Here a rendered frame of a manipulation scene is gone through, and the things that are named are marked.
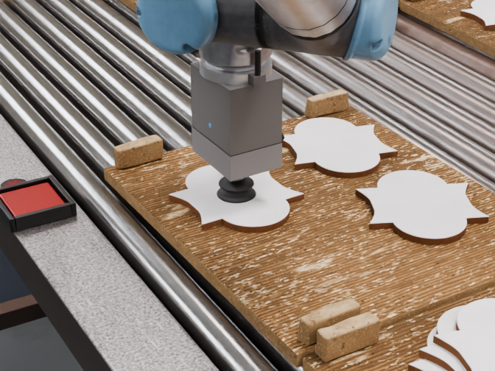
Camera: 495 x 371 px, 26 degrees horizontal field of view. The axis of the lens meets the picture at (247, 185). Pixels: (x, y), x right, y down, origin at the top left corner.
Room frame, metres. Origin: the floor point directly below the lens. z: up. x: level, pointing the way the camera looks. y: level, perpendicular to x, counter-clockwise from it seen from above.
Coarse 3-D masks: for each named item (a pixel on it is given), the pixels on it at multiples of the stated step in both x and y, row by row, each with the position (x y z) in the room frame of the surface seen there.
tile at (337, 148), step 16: (304, 128) 1.19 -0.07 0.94; (320, 128) 1.19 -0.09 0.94; (336, 128) 1.19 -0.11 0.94; (352, 128) 1.19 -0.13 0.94; (368, 128) 1.19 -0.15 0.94; (288, 144) 1.15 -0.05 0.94; (304, 144) 1.15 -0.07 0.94; (320, 144) 1.15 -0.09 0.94; (336, 144) 1.15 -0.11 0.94; (352, 144) 1.15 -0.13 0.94; (368, 144) 1.15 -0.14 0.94; (384, 144) 1.15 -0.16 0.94; (304, 160) 1.10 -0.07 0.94; (320, 160) 1.10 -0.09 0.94; (336, 160) 1.10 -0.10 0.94; (352, 160) 1.10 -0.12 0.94; (368, 160) 1.10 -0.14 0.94; (336, 176) 1.08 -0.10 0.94; (352, 176) 1.08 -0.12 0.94
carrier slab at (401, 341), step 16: (448, 304) 0.83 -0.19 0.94; (464, 304) 0.83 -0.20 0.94; (416, 320) 0.80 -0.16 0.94; (432, 320) 0.80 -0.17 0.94; (384, 336) 0.78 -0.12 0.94; (400, 336) 0.78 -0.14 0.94; (416, 336) 0.78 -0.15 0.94; (352, 352) 0.76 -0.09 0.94; (368, 352) 0.76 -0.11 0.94; (384, 352) 0.76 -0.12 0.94; (400, 352) 0.76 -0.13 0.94; (416, 352) 0.76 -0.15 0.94; (304, 368) 0.74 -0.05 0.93; (320, 368) 0.73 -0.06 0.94; (336, 368) 0.73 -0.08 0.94; (352, 368) 0.73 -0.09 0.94; (368, 368) 0.73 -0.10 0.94; (384, 368) 0.73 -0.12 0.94; (400, 368) 0.73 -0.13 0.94
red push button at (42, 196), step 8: (40, 184) 1.08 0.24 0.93; (48, 184) 1.08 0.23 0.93; (8, 192) 1.06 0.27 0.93; (16, 192) 1.06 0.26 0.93; (24, 192) 1.06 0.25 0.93; (32, 192) 1.06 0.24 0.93; (40, 192) 1.06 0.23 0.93; (48, 192) 1.06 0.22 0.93; (56, 192) 1.06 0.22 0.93; (8, 200) 1.04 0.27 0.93; (16, 200) 1.04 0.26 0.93; (24, 200) 1.04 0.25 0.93; (32, 200) 1.04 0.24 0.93; (40, 200) 1.04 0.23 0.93; (48, 200) 1.04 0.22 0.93; (56, 200) 1.04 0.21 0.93; (8, 208) 1.02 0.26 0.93; (16, 208) 1.02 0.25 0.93; (24, 208) 1.02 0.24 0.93; (32, 208) 1.02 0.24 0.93; (40, 208) 1.02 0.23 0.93
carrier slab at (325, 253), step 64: (384, 128) 1.21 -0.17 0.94; (128, 192) 1.05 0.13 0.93; (320, 192) 1.04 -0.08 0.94; (192, 256) 0.92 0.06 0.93; (256, 256) 0.91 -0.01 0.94; (320, 256) 0.91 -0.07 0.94; (384, 256) 0.91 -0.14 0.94; (448, 256) 0.91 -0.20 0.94; (256, 320) 0.81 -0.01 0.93; (384, 320) 0.80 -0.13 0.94
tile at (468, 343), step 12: (480, 300) 0.79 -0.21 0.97; (492, 300) 0.79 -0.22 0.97; (468, 312) 0.77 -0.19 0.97; (480, 312) 0.77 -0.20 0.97; (492, 312) 0.77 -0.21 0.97; (456, 324) 0.76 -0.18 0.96; (468, 324) 0.75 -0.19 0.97; (480, 324) 0.75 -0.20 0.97; (492, 324) 0.75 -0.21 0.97; (444, 336) 0.73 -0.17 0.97; (456, 336) 0.73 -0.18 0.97; (468, 336) 0.73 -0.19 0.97; (480, 336) 0.73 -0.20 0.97; (492, 336) 0.73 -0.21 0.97; (444, 348) 0.73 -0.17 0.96; (456, 348) 0.72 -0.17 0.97; (468, 348) 0.72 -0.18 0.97; (480, 348) 0.72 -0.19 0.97; (492, 348) 0.72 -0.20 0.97; (468, 360) 0.70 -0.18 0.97; (480, 360) 0.70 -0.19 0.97; (492, 360) 0.70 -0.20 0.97
